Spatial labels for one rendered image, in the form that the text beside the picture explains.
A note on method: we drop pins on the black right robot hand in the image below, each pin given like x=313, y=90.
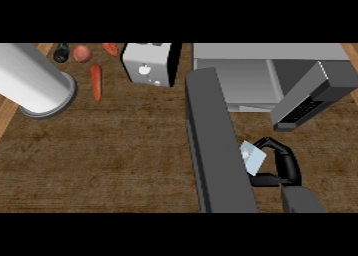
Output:
x=287, y=162

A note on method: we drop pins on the pale blue milk carton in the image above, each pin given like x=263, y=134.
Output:
x=253, y=158

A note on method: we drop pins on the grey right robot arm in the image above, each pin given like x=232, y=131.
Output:
x=300, y=200

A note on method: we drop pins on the grey microwave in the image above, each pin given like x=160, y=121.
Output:
x=285, y=80

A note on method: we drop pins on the white toaster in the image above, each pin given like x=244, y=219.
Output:
x=148, y=65

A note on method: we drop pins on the orange carrot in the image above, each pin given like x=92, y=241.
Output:
x=95, y=81

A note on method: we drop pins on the orange red pepper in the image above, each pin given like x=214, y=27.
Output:
x=109, y=48

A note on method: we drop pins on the dark green avocado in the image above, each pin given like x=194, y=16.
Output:
x=61, y=53

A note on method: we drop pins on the white cylinder with grey rim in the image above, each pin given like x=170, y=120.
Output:
x=27, y=78

